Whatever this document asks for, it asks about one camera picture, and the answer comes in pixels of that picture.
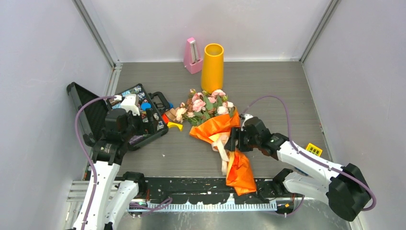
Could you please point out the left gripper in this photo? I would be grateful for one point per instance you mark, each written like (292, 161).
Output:
(151, 121)

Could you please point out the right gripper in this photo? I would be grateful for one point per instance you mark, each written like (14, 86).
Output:
(235, 132)

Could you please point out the cream ribbon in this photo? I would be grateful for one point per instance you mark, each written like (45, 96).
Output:
(218, 144)

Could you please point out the pink flower bouquet orange wrap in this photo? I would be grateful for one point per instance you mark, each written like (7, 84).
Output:
(210, 114)

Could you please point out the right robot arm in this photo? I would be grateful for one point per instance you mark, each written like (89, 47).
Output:
(342, 188)

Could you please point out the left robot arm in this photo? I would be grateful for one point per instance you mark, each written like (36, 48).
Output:
(99, 211)

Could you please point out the yellow vase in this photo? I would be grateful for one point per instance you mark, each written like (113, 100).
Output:
(213, 68)

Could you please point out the red block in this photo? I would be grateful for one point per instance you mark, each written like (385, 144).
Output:
(165, 118)

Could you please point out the black open case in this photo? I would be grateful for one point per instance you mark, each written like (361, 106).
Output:
(92, 118)

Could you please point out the wooden blocks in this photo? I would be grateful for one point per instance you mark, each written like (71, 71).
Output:
(171, 114)

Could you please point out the pink metronome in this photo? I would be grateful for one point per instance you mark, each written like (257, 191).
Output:
(192, 59)

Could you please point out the colourful toy brick stack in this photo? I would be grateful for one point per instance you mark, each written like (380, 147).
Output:
(314, 149)

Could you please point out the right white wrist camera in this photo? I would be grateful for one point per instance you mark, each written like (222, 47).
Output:
(245, 118)

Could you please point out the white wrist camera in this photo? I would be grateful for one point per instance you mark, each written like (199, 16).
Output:
(245, 118)
(130, 103)

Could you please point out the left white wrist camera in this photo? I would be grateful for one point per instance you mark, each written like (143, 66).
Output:
(130, 103)

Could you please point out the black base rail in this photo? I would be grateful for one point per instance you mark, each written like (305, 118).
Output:
(210, 191)

